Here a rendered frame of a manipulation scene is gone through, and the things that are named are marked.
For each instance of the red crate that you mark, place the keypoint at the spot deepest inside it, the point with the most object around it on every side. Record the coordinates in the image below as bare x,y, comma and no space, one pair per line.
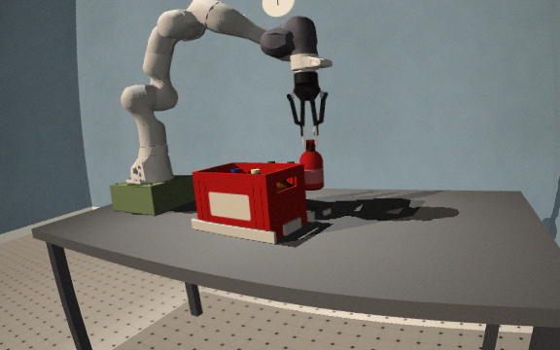
251,200

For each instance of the red bottle with pink label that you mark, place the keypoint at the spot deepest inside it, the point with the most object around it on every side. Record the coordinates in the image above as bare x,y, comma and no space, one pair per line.
313,167

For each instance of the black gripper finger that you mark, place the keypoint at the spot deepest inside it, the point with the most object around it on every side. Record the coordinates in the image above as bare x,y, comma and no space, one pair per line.
302,113
316,122

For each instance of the brown bottle with red cap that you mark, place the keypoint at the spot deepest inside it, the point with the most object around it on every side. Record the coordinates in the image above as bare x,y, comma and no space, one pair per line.
282,185

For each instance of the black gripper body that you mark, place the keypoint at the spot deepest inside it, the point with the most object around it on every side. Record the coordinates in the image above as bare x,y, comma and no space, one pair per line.
301,79

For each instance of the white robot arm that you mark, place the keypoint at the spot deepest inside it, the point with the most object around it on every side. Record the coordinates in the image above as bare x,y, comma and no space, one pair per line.
296,37

